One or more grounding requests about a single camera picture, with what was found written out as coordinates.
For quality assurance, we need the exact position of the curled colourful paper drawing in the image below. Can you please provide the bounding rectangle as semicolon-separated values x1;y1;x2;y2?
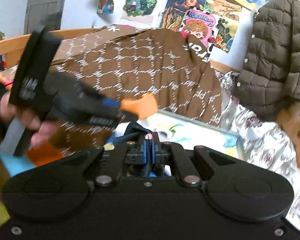
97;0;114;14

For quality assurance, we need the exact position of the pink magazine girl drawing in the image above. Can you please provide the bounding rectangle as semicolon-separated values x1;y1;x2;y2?
179;8;220;52

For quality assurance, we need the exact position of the brown patterned quilt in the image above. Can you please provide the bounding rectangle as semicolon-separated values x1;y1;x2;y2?
0;24;223;156

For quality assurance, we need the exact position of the black cat sock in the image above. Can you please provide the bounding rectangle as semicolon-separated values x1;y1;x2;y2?
113;122;153;177

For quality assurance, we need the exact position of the dark grey door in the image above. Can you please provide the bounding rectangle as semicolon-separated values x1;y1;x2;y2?
24;0;65;35

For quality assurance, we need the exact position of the person left hand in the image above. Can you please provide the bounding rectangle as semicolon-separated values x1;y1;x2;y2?
0;92;62;149

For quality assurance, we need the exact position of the starry night style drawing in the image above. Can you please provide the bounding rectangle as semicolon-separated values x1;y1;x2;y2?
158;0;243;53

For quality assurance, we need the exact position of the white floral satin quilt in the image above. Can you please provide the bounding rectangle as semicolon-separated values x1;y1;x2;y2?
215;70;300;231

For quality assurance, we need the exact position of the orange sock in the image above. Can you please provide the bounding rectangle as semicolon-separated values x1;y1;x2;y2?
120;92;158;120

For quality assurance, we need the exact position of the blond child drawing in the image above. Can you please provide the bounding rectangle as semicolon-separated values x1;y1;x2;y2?
121;0;158;24

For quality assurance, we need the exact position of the brown puffer jacket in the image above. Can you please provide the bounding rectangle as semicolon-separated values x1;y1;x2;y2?
233;0;300;121

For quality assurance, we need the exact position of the grey tray with painting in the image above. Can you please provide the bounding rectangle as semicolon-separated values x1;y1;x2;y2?
110;109;241;178

